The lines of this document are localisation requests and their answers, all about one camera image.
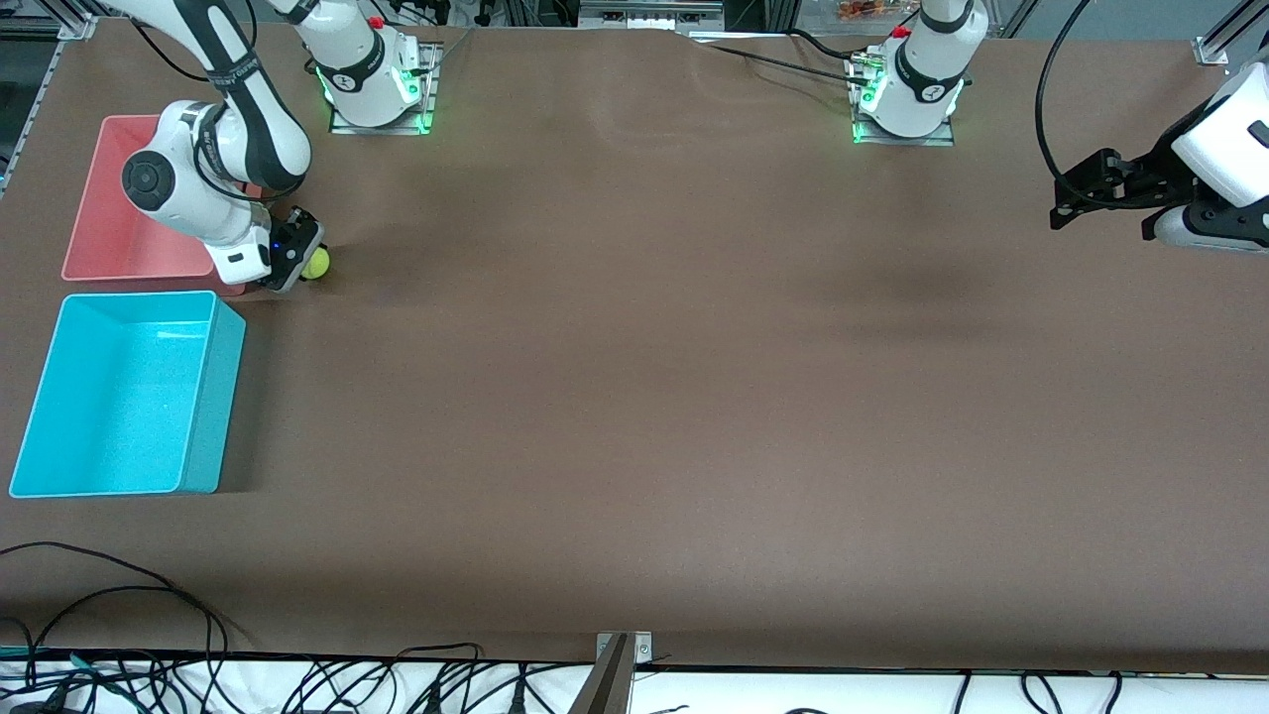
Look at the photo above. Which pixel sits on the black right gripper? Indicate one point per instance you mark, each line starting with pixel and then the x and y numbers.
pixel 294 241

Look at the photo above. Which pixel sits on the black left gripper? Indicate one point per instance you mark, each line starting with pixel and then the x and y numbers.
pixel 1158 169

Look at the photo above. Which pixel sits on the yellow tennis ball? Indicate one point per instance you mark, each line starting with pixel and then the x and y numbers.
pixel 317 264

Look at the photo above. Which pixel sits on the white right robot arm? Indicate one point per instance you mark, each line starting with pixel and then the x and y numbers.
pixel 188 213

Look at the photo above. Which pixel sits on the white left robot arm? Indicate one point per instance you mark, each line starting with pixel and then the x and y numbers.
pixel 927 69

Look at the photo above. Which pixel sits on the pink plastic bin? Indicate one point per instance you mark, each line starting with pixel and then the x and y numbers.
pixel 109 233

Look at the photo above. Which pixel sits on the blue plastic bin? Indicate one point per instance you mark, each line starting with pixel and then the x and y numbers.
pixel 119 397

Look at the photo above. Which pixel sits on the box with orange items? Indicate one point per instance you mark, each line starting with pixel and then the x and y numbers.
pixel 863 10

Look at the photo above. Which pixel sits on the grey metal device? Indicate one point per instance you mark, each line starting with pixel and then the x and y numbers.
pixel 649 15

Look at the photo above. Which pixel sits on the dark metal bar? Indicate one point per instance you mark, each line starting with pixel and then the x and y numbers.
pixel 610 689

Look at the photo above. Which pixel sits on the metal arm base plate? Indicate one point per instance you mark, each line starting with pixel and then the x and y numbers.
pixel 907 141
pixel 428 89

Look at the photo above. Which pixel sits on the small metal bracket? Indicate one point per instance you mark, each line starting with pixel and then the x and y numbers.
pixel 642 650

